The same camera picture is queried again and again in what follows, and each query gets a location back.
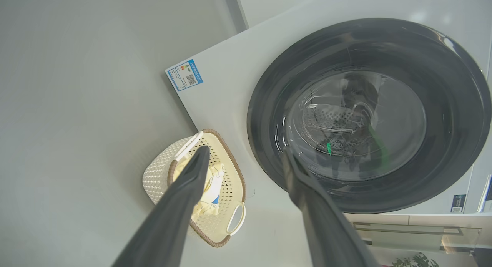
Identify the dark QR sticker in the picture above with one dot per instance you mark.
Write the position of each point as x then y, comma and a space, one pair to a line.
458, 203

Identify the cream garment with blue patch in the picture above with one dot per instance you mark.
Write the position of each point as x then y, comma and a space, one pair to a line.
213, 188

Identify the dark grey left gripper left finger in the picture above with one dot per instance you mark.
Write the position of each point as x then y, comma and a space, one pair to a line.
165, 221

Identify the green plant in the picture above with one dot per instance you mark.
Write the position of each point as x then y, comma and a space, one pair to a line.
417, 261

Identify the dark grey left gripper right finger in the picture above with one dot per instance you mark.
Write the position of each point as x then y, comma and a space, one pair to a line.
326, 228

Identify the blue energy label sticker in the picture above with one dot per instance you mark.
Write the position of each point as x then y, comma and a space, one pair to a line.
184, 75

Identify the cream perforated laundry basket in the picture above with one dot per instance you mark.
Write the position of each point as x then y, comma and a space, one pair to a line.
157, 174

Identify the washing machine glass door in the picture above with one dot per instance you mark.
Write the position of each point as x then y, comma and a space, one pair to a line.
453, 105

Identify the white washing machine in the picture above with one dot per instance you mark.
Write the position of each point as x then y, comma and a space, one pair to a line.
230, 86

